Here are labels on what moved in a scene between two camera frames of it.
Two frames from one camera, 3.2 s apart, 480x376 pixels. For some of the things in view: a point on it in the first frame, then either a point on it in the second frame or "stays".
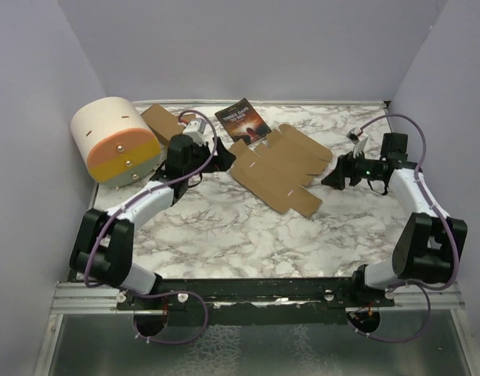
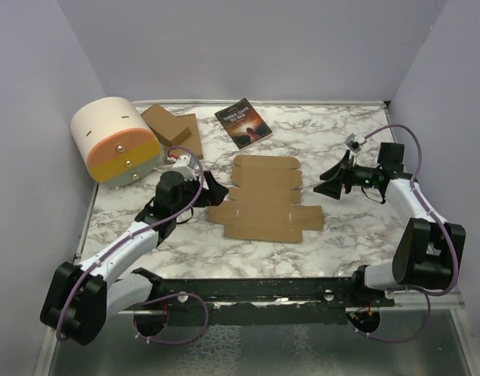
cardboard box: (275, 172) to (265, 205)
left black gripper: (222, 161) to (216, 192)
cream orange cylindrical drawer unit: (117, 146) stays
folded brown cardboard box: (163, 121) stays
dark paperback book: (243, 121) stays
